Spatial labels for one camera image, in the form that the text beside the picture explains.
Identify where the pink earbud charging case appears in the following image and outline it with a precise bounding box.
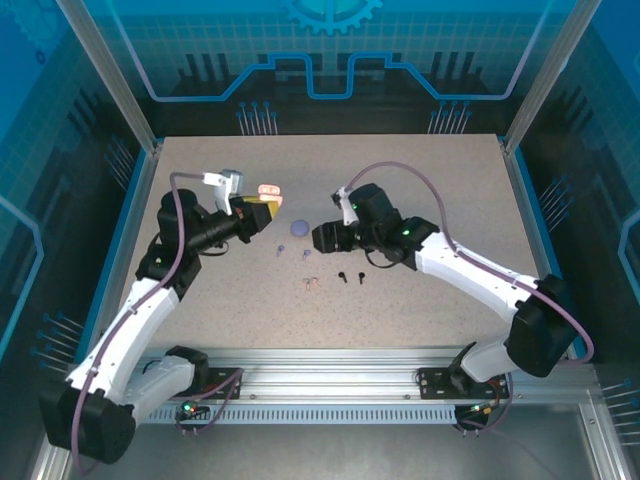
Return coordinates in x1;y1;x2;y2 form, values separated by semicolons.
256;182;285;207

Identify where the blue table edge strip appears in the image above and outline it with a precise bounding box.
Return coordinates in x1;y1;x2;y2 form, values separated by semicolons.
73;149;151;365
516;149;592;365

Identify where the small LED connector board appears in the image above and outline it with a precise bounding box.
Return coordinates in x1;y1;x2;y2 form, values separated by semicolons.
458;401;503;420
175;397;210;422

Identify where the grey metal panel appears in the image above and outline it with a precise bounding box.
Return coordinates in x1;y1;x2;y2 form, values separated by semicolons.
62;422;604;480

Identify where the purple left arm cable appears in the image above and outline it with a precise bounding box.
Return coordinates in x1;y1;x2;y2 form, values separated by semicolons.
71;171;246;476

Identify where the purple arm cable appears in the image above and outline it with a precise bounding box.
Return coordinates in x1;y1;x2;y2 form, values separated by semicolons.
347;160;596;436
71;171;246;476

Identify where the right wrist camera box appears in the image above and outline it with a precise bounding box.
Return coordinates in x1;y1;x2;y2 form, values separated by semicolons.
331;185;359;226

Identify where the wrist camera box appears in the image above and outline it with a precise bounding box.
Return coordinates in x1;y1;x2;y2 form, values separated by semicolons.
331;185;359;226
202;168;246;216

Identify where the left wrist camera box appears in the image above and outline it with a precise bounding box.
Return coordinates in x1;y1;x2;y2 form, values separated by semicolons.
202;168;246;216

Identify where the aluminium table side rail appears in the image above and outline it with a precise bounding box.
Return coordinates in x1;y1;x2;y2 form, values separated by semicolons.
82;142;164;364
502;144;576;362

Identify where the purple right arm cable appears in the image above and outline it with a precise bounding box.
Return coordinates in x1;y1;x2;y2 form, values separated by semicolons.
347;160;596;436

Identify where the wide aluminium mounting rail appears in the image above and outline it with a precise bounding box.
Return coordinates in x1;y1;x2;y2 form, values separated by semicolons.
64;347;599;404

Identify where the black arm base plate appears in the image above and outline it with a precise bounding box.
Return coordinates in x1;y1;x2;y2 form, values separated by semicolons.
189;366;245;401
417;367;511;401

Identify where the aluminium frame post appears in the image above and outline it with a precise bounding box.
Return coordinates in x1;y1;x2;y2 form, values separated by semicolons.
53;0;164;154
502;0;619;154

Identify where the slotted grey cable duct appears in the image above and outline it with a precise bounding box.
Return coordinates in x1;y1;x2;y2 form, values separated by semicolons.
134;405;460;426

